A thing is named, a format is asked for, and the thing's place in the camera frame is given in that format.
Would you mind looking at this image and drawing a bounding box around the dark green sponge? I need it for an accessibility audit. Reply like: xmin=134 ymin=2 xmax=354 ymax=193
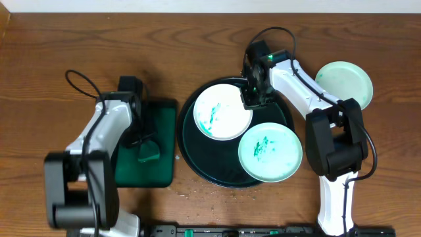
xmin=137 ymin=140 xmax=161 ymax=163

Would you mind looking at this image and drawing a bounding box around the white plate back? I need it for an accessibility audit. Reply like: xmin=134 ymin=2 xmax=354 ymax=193
xmin=193 ymin=84 xmax=253 ymax=141

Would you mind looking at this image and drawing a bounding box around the white plate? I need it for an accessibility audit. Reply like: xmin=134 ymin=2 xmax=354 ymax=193
xmin=315 ymin=61 xmax=374 ymax=110
xmin=193 ymin=84 xmax=253 ymax=141
xmin=238 ymin=122 xmax=303 ymax=182

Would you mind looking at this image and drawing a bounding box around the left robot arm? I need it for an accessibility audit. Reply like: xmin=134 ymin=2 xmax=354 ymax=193
xmin=43 ymin=92 xmax=161 ymax=236

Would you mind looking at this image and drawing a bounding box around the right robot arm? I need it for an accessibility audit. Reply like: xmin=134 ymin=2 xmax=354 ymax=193
xmin=241 ymin=47 xmax=375 ymax=236

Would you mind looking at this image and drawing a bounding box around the green rectangular tray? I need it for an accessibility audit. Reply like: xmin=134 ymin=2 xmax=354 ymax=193
xmin=113 ymin=99 xmax=177 ymax=188

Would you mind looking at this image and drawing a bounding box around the round black tray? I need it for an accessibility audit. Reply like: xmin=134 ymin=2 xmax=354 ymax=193
xmin=176 ymin=78 xmax=302 ymax=188

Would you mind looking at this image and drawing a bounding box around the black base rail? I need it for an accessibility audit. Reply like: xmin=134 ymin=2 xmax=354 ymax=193
xmin=141 ymin=224 xmax=397 ymax=237

